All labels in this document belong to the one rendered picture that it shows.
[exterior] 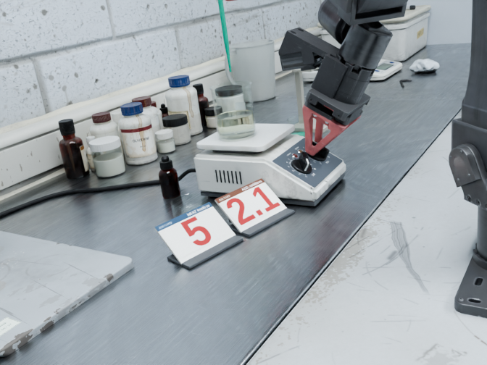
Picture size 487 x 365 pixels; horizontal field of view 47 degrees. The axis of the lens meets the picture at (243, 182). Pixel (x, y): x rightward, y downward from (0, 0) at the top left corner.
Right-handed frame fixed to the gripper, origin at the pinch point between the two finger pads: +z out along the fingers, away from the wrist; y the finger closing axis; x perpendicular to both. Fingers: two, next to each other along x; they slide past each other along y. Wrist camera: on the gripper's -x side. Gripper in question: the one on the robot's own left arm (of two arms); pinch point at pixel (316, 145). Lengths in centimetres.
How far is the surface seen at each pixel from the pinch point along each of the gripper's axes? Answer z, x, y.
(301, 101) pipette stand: 8.4, -14.5, -30.9
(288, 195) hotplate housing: 4.4, 1.8, 9.2
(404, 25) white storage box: 2, -16, -107
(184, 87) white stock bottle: 16.0, -37.9, -23.1
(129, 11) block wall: 9, -60, -27
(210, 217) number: 6.3, -3.6, 20.8
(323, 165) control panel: 1.4, 2.7, 1.6
